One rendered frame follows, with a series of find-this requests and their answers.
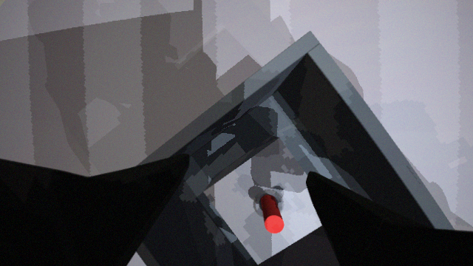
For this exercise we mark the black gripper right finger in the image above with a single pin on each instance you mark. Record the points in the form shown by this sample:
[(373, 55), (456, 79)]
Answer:
[(363, 233)]

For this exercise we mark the dark grey open box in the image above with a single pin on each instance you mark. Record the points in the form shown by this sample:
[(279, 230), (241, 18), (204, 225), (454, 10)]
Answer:
[(302, 97)]

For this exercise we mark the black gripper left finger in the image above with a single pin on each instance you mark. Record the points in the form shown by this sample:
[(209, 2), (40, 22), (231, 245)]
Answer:
[(100, 220)]

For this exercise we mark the dark red peg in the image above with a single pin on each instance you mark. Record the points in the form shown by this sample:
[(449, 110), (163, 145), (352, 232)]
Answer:
[(272, 218)]

